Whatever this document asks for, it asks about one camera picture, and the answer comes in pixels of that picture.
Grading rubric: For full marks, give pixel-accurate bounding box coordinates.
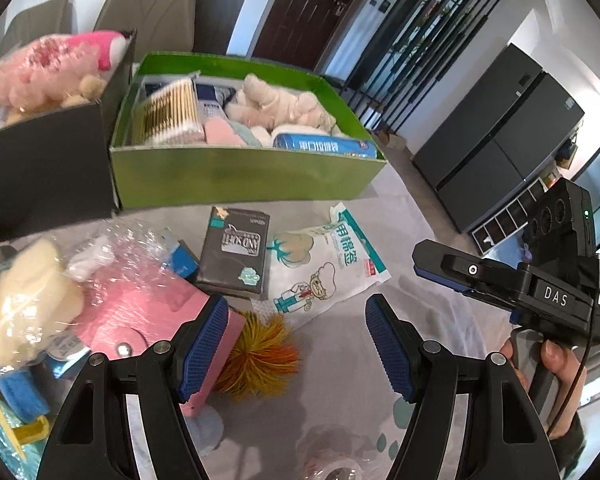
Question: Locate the white medical cotton swab pack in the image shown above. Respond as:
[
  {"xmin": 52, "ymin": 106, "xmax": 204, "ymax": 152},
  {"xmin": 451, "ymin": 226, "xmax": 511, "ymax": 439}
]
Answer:
[{"xmin": 264, "ymin": 204, "xmax": 390, "ymax": 327}]

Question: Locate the cotton swab bag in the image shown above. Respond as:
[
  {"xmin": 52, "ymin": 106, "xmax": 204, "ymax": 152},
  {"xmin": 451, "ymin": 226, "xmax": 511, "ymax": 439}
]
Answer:
[{"xmin": 130, "ymin": 78, "xmax": 204, "ymax": 146}]

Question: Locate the person's right hand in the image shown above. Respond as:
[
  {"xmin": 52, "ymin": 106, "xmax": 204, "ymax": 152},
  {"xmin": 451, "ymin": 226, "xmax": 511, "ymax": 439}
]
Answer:
[{"xmin": 499, "ymin": 337, "xmax": 589, "ymax": 441}]

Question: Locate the teal knitted coaster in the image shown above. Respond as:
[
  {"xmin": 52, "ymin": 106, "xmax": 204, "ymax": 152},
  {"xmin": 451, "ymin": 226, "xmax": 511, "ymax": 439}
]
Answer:
[{"xmin": 0, "ymin": 425, "xmax": 46, "ymax": 480}]

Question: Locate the blue sponge roll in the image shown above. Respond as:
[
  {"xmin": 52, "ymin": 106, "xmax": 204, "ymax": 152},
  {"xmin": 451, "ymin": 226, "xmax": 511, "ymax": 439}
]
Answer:
[{"xmin": 0, "ymin": 368, "xmax": 50, "ymax": 424}]

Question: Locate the light blue fluffy cloth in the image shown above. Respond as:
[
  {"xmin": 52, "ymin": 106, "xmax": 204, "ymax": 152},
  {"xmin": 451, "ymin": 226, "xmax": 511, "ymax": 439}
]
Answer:
[{"xmin": 185, "ymin": 405, "xmax": 224, "ymax": 457}]

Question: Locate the pink snap wallet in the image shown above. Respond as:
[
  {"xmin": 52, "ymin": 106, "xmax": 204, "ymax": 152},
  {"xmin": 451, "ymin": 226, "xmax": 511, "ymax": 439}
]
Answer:
[{"xmin": 72, "ymin": 268, "xmax": 246, "ymax": 418}]

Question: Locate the cream sponge in bag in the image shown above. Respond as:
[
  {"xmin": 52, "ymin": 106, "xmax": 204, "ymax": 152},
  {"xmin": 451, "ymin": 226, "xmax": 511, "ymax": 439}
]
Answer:
[{"xmin": 0, "ymin": 238, "xmax": 84, "ymax": 373}]

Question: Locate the black refrigerator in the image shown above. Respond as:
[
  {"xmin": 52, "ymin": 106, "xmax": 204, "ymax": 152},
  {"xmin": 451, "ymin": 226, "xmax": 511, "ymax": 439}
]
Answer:
[{"xmin": 413, "ymin": 44, "xmax": 584, "ymax": 233}]

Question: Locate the grey table cloth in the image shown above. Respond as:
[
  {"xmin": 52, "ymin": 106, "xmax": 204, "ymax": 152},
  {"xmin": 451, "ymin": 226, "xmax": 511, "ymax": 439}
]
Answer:
[{"xmin": 0, "ymin": 159, "xmax": 531, "ymax": 480}]

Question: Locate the small clear tape roll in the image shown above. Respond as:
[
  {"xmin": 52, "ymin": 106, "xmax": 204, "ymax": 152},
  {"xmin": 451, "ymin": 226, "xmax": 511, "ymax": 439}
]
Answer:
[{"xmin": 297, "ymin": 425, "xmax": 376, "ymax": 480}]

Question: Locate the orange yellow koosh ball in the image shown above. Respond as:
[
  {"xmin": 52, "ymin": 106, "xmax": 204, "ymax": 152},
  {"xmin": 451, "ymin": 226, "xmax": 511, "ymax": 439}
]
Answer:
[{"xmin": 214, "ymin": 312, "xmax": 301, "ymax": 400}]

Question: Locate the dark tissue pack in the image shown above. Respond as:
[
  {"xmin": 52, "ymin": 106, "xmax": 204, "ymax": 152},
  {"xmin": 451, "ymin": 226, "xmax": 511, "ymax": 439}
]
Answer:
[{"xmin": 196, "ymin": 206, "xmax": 270, "ymax": 299}]

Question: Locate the green cardboard box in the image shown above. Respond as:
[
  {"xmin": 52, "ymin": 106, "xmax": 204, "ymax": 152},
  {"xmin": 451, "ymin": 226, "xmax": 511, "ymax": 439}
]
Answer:
[{"xmin": 109, "ymin": 52, "xmax": 387, "ymax": 209}]

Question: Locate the blue tissue packet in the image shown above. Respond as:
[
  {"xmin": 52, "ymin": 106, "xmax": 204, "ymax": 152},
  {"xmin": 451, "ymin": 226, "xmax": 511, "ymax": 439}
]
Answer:
[{"xmin": 273, "ymin": 133, "xmax": 377, "ymax": 158}]

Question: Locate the black cardboard box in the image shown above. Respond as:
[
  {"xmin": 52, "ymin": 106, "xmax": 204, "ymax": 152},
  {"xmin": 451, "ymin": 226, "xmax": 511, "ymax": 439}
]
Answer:
[{"xmin": 0, "ymin": 32, "xmax": 136, "ymax": 242}]

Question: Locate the black slat room divider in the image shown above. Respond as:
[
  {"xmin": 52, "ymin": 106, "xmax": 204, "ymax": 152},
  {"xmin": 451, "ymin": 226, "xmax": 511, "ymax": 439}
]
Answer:
[{"xmin": 340, "ymin": 0, "xmax": 502, "ymax": 132}]

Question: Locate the beige plush toy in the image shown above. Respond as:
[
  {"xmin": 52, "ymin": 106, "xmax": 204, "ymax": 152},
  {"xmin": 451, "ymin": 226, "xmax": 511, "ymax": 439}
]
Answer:
[{"xmin": 224, "ymin": 74, "xmax": 336, "ymax": 133}]

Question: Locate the pink flower plush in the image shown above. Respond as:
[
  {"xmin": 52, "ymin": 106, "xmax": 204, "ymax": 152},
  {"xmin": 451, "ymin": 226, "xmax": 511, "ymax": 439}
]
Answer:
[{"xmin": 0, "ymin": 35, "xmax": 100, "ymax": 110}]

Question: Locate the dark wooden door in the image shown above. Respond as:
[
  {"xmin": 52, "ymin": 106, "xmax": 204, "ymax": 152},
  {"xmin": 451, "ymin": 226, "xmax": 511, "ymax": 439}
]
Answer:
[{"xmin": 252, "ymin": 0, "xmax": 352, "ymax": 70}]

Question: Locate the pink plush toy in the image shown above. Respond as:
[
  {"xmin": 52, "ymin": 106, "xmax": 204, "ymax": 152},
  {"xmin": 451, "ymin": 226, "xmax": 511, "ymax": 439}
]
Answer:
[{"xmin": 67, "ymin": 30, "xmax": 130, "ymax": 76}]

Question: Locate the far brown dining chair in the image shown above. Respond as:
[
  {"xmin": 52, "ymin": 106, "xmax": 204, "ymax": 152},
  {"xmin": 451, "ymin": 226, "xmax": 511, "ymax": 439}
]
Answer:
[{"xmin": 0, "ymin": 0, "xmax": 72, "ymax": 58}]

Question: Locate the brown dining chair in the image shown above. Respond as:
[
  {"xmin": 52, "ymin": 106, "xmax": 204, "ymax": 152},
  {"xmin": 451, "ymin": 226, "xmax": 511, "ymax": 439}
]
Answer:
[
  {"xmin": 0, "ymin": 0, "xmax": 72, "ymax": 58},
  {"xmin": 94, "ymin": 0, "xmax": 196, "ymax": 62}
]

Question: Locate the near brown dining chair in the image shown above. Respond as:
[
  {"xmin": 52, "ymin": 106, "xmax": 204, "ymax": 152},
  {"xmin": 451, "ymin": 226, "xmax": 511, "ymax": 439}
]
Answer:
[{"xmin": 94, "ymin": 0, "xmax": 196, "ymax": 62}]

